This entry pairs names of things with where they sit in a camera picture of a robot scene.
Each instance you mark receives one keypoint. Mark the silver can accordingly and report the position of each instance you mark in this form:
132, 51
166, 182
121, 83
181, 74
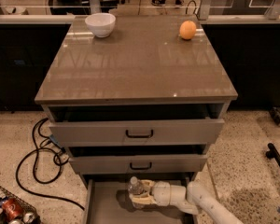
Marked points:
28, 218

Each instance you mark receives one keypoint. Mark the white ceramic bowl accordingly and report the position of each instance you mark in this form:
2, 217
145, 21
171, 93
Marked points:
101, 24

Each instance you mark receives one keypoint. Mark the grey drawer cabinet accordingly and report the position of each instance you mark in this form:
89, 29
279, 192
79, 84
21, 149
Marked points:
143, 71

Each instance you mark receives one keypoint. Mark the middle grey drawer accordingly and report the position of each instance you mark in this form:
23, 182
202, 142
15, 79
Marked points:
110, 165

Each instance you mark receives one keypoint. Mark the orange fruit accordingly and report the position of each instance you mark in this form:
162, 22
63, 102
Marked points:
187, 30

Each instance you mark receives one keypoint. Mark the bottom grey drawer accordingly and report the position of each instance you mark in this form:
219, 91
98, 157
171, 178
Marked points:
108, 203

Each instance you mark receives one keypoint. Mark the clear plastic water bottle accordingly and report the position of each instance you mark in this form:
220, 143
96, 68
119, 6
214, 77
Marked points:
135, 187

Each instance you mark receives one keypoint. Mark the wire basket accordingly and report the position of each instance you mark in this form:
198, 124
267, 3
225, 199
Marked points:
4, 195

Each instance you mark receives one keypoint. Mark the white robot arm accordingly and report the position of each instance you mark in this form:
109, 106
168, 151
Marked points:
191, 199

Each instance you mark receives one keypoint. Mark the black bar on floor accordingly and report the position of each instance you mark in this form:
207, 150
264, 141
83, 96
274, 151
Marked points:
273, 153

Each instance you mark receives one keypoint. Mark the grey drawer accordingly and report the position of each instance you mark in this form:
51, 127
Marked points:
108, 203
110, 165
137, 132

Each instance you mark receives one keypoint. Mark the red soda can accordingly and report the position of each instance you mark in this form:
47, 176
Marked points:
12, 209

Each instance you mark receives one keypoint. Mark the top grey drawer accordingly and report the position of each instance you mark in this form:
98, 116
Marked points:
137, 132

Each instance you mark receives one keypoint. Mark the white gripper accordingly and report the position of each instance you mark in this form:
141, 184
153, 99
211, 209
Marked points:
162, 192

